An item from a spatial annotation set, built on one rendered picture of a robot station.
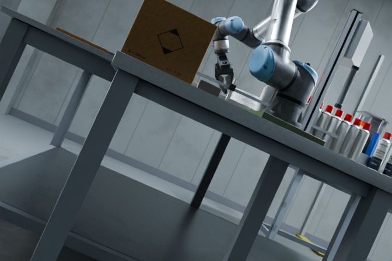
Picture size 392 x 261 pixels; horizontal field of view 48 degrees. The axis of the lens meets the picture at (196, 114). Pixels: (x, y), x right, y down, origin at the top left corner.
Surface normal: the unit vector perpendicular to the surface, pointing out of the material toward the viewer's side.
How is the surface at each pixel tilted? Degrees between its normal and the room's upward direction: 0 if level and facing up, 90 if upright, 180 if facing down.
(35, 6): 90
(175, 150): 90
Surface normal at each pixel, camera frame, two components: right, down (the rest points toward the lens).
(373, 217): 0.15, 0.06
